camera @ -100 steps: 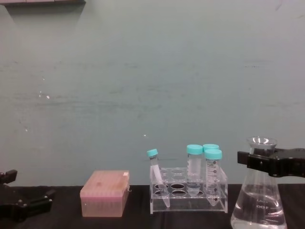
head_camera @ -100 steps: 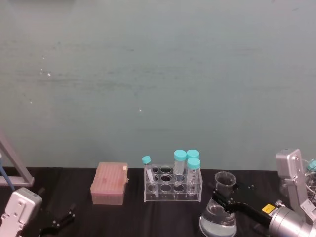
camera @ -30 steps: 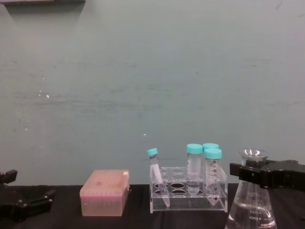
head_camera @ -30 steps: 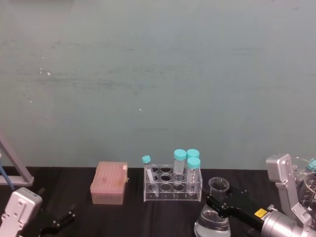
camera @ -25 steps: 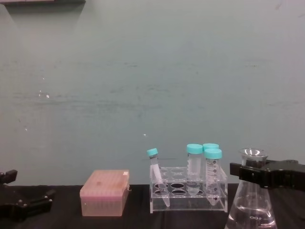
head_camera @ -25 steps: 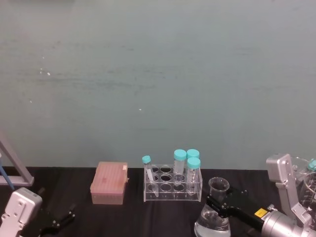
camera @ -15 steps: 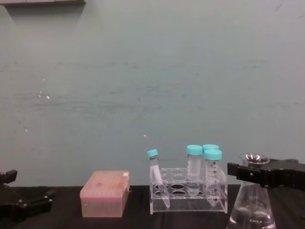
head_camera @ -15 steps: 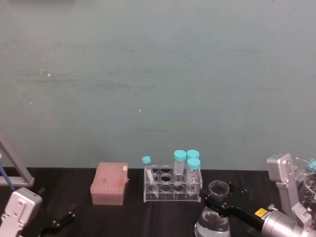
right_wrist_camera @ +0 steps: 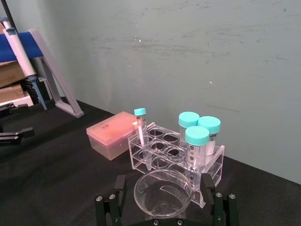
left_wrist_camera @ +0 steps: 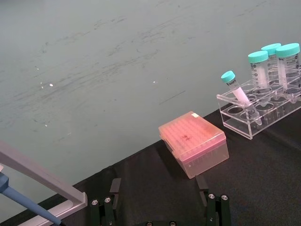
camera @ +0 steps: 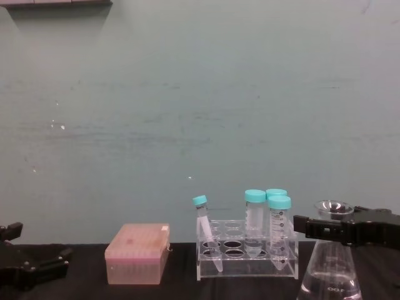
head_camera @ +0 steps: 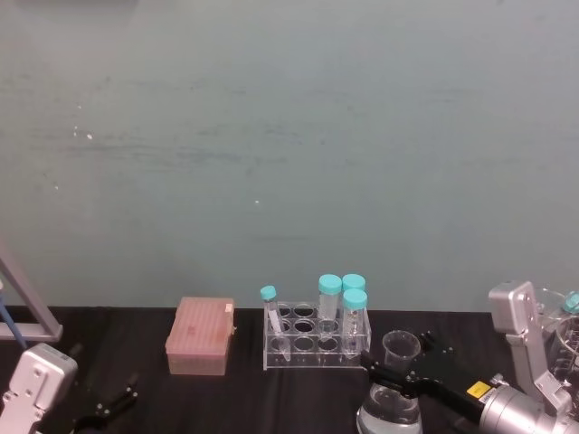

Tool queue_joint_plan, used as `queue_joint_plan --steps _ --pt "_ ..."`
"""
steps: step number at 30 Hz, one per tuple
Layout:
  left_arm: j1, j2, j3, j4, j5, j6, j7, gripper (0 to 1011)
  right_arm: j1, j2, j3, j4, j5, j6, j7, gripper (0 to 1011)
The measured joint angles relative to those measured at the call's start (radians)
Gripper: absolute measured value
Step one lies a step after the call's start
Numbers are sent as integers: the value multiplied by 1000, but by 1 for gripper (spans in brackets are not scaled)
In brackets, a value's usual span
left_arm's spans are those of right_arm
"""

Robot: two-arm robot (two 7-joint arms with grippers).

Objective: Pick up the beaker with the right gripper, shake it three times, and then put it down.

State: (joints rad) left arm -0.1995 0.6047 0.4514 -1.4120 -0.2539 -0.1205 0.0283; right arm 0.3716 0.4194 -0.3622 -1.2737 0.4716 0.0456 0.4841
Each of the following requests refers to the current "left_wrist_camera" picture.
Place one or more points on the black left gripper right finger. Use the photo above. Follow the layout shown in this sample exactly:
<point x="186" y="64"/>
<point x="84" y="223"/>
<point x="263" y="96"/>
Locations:
<point x="202" y="186"/>

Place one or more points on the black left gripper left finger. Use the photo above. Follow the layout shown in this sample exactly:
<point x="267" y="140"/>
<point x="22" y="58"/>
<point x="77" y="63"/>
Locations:
<point x="115" y="188"/>

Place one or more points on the orange translucent pipette tip box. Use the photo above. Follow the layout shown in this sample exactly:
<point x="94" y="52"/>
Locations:
<point x="195" y="146"/>

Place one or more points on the black table cloth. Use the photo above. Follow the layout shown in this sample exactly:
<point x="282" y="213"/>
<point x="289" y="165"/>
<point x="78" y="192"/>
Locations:
<point x="258" y="179"/>

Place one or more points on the clear acrylic pipette stand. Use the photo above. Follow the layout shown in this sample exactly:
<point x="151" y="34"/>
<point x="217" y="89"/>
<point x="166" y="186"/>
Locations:
<point x="44" y="180"/>

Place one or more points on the clear acrylic tube rack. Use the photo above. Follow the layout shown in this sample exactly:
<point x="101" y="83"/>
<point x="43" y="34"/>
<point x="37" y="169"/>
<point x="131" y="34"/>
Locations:
<point x="237" y="117"/>

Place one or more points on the blue pipette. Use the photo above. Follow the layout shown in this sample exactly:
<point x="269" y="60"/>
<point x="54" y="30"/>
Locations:
<point x="28" y="206"/>

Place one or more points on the small teal-capped centrifuge tube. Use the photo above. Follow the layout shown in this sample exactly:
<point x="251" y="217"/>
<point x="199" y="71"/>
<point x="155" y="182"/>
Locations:
<point x="240" y="94"/>

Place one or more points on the large teal-capped centrifuge tube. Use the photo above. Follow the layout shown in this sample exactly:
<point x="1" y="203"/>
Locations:
<point x="288" y="63"/>
<point x="259" y="75"/>
<point x="272" y="50"/>

